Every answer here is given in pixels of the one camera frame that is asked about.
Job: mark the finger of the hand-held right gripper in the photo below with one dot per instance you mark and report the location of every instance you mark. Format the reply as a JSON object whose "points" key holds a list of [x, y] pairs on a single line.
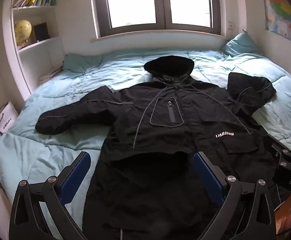
{"points": [[276, 146]]}

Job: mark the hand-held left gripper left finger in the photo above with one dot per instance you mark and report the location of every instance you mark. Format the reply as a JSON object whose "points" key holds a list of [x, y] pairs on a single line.
{"points": [[75, 180]]}

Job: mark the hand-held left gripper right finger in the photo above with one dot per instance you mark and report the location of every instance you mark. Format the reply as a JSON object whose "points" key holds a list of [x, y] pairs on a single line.
{"points": [[208, 180]]}

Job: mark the black hooded jacket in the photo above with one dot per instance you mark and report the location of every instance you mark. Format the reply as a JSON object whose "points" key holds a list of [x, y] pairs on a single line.
{"points": [[160, 110]]}

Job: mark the light blue quilt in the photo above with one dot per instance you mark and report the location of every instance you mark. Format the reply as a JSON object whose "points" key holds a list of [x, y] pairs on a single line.
{"points": [[60, 152]]}

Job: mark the white paper bag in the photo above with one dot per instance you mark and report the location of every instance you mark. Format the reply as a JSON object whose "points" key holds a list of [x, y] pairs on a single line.
{"points": [[0, 122]]}

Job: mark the light blue pillow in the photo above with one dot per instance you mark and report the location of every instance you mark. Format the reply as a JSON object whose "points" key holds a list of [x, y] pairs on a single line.
{"points": [[80, 62], [240, 45]]}

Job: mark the stack of flat books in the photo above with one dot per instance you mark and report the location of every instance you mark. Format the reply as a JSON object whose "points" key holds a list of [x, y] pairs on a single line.
{"points": [[51, 73]]}

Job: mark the yellow globe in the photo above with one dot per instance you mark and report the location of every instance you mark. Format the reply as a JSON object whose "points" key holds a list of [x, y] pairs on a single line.
{"points": [[23, 30]]}

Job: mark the grey framed window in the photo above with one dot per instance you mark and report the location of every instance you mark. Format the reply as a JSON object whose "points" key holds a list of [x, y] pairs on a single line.
{"points": [[160, 5]]}

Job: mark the white wall switch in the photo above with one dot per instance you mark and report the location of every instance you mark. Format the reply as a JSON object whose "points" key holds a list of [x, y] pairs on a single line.
{"points": [[230, 25]]}

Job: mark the white wall shelf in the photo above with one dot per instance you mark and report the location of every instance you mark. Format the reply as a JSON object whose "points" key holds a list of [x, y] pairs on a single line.
{"points": [[35, 42]]}

